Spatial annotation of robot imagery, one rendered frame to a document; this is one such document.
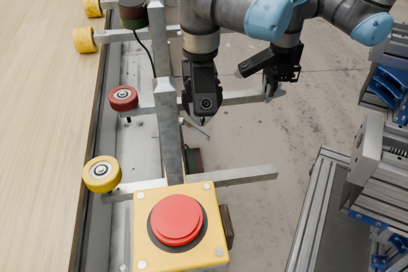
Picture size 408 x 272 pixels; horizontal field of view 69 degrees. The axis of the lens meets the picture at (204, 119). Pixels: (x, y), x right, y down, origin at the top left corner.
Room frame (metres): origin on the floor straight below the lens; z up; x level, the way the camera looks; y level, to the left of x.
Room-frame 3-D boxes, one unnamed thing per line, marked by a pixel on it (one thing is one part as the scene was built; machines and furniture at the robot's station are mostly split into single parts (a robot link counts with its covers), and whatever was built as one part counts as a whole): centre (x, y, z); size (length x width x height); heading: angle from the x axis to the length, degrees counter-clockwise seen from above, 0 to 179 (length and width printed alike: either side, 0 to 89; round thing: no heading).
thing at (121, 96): (0.63, 0.23, 0.85); 0.08 x 0.08 x 0.11
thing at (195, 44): (0.51, 0.01, 1.15); 0.08 x 0.08 x 0.05
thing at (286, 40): (0.71, -0.21, 1.05); 0.08 x 0.08 x 0.05
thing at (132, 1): (0.60, 0.15, 1.07); 0.06 x 0.06 x 0.22; 9
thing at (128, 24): (0.60, 0.15, 1.14); 0.06 x 0.06 x 0.02
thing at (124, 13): (0.60, 0.15, 1.17); 0.06 x 0.06 x 0.02
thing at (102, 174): (0.38, 0.22, 0.85); 0.08 x 0.08 x 0.11
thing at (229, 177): (0.41, 0.03, 0.80); 0.43 x 0.03 x 0.04; 99
